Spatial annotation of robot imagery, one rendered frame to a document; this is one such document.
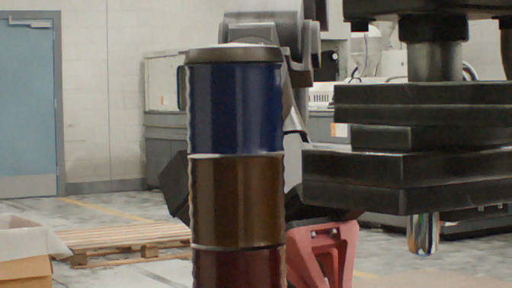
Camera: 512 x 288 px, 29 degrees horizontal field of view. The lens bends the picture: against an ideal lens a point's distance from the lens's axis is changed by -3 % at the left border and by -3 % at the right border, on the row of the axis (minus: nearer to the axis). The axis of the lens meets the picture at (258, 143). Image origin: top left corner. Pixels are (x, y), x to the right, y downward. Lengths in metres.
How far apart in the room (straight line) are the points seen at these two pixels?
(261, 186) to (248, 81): 0.04
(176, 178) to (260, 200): 0.39
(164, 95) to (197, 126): 11.37
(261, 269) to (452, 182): 0.25
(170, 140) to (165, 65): 0.88
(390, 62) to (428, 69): 8.34
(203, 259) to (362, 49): 8.41
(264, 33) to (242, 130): 0.40
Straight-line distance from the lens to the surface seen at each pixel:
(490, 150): 0.63
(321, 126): 8.84
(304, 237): 0.78
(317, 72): 9.93
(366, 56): 8.75
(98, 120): 12.13
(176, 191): 0.77
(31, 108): 11.83
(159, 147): 11.86
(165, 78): 11.71
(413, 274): 1.52
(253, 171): 0.38
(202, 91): 0.38
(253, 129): 0.38
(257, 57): 0.38
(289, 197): 0.77
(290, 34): 0.85
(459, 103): 0.59
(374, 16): 0.65
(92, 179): 12.13
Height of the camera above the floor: 1.18
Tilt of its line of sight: 3 degrees down
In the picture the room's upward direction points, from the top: 1 degrees counter-clockwise
